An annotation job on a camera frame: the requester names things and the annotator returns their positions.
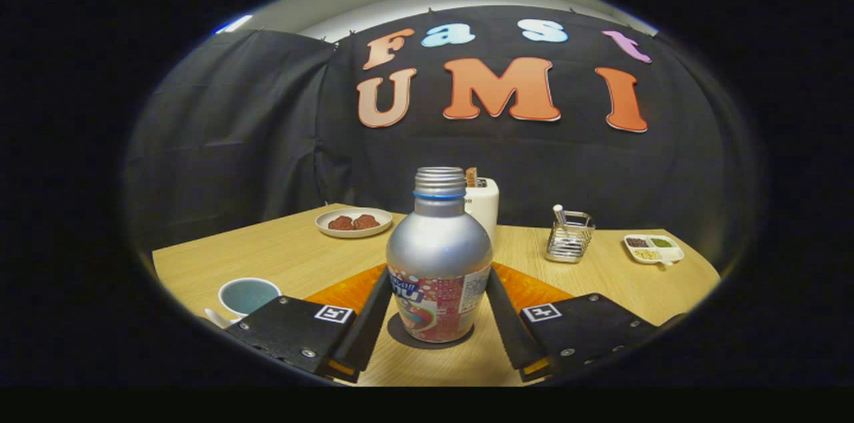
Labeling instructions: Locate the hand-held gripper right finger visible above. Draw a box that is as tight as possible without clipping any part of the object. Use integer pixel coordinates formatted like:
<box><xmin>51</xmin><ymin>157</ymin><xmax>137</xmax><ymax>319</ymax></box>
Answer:
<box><xmin>486</xmin><ymin>266</ymin><xmax>688</xmax><ymax>382</ymax></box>

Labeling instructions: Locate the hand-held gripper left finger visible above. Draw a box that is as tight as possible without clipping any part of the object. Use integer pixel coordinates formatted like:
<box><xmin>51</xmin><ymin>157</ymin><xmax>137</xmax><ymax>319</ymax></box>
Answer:
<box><xmin>224</xmin><ymin>265</ymin><xmax>394</xmax><ymax>384</ymax></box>

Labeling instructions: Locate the dark brown round coaster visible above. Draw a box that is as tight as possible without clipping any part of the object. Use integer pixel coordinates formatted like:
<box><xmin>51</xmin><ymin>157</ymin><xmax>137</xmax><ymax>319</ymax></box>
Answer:
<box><xmin>387</xmin><ymin>313</ymin><xmax>476</xmax><ymax>350</ymax></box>

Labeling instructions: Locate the silver bottle with red label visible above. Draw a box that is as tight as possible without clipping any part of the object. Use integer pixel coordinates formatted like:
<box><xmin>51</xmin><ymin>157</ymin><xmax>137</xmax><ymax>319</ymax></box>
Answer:
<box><xmin>386</xmin><ymin>167</ymin><xmax>494</xmax><ymax>344</ymax></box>

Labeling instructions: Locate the white cup with knob handle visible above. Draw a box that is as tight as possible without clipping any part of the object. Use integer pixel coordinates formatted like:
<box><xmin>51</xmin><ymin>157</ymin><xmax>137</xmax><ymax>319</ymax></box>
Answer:
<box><xmin>204</xmin><ymin>277</ymin><xmax>283</xmax><ymax>329</ymax></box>

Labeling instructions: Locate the white oval plate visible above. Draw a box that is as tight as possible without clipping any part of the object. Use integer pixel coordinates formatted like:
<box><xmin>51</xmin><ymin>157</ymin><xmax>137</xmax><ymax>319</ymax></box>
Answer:
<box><xmin>315</xmin><ymin>207</ymin><xmax>394</xmax><ymax>239</ymax></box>

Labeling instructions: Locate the wooden table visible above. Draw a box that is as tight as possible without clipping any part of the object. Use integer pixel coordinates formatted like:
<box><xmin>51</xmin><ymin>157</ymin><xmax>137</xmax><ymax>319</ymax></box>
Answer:
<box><xmin>152</xmin><ymin>204</ymin><xmax>723</xmax><ymax>387</ymax></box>

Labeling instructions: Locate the white toaster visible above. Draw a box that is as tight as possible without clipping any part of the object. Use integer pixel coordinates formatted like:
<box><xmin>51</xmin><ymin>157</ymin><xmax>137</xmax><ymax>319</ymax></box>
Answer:
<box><xmin>464</xmin><ymin>176</ymin><xmax>500</xmax><ymax>247</ymax></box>

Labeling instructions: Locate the white divided condiment dish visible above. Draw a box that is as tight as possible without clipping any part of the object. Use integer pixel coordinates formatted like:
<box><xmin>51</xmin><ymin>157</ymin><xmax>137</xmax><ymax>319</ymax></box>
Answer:
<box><xmin>624</xmin><ymin>234</ymin><xmax>685</xmax><ymax>267</ymax></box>

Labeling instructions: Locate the black backdrop cloth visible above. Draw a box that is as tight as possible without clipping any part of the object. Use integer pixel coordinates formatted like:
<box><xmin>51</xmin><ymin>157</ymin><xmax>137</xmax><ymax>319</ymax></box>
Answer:
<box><xmin>123</xmin><ymin>6</ymin><xmax>761</xmax><ymax>257</ymax></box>

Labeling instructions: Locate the double strip ceiling light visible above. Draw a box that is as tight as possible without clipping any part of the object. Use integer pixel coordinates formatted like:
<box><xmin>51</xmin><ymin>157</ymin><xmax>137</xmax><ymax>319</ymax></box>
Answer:
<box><xmin>215</xmin><ymin>15</ymin><xmax>254</xmax><ymax>35</ymax></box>

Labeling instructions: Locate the metal wire cutlery holder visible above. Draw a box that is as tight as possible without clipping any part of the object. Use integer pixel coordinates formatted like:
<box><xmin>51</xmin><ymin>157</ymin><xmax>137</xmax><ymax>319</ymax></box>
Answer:
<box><xmin>545</xmin><ymin>209</ymin><xmax>596</xmax><ymax>264</ymax></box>

